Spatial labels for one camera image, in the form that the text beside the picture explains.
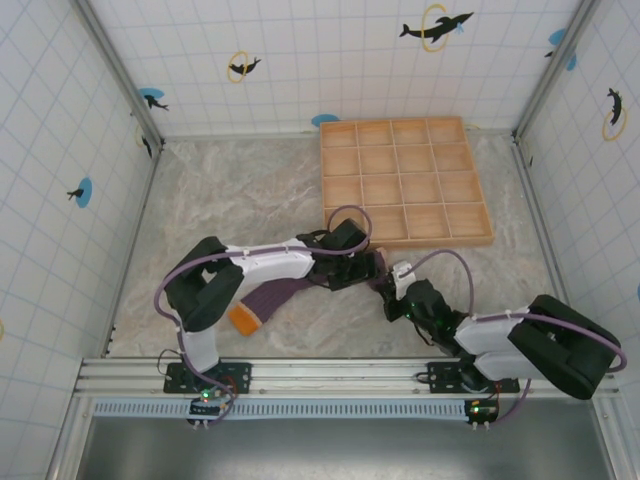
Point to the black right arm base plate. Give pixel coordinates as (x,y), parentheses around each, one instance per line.
(442,377)

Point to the aluminium table back rail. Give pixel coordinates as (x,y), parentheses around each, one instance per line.
(240,136)

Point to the steel sheet panel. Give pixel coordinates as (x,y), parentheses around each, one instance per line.
(325,450)

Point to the aluminium corner post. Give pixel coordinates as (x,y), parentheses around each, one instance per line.
(552,70)
(120,70)

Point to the purple sock with orange cuff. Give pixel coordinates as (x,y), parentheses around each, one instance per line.
(272,300)

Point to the wooden compartment tray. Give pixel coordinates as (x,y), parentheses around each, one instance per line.
(400,172)

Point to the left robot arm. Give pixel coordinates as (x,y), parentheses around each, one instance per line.
(270,262)

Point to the aluminium table side rail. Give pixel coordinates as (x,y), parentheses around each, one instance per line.
(547,235)
(135,245)

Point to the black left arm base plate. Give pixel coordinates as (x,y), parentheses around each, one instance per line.
(237,375)

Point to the aluminium mounting rail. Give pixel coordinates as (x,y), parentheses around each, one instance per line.
(325,372)

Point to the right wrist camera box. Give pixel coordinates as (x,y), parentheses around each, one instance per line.
(402,280)

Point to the blue oval dolphin sticker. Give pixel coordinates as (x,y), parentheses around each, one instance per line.
(82,192)
(152,97)

